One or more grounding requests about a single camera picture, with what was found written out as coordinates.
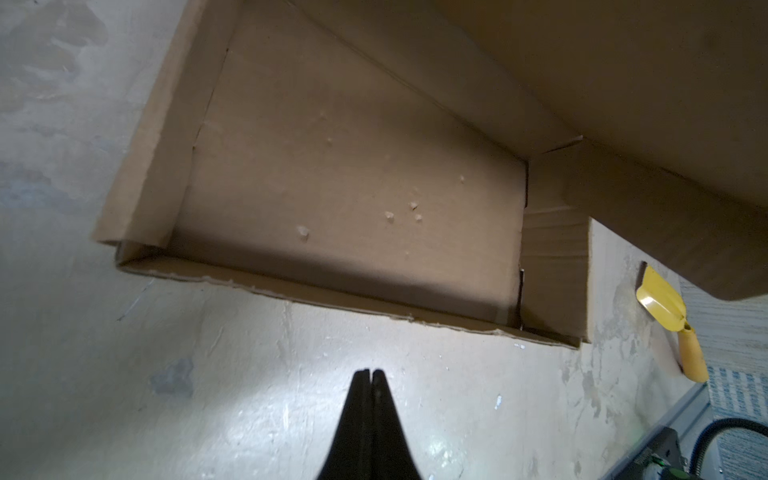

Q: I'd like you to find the brown cardboard box sheet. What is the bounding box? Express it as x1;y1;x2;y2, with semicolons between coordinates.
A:
93;1;767;346

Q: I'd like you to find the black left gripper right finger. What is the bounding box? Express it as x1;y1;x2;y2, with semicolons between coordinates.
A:
371;370;422;480

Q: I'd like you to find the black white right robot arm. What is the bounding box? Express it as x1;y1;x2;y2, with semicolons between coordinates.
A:
603;427;697;480

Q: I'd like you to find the yellow toy shovel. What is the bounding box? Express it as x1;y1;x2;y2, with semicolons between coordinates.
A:
635;262;709;383

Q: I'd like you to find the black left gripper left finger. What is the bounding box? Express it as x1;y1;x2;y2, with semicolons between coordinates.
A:
318;369;373;480

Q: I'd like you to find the black corrugated cable conduit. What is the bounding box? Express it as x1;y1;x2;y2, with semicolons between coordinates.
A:
688;417;768;476

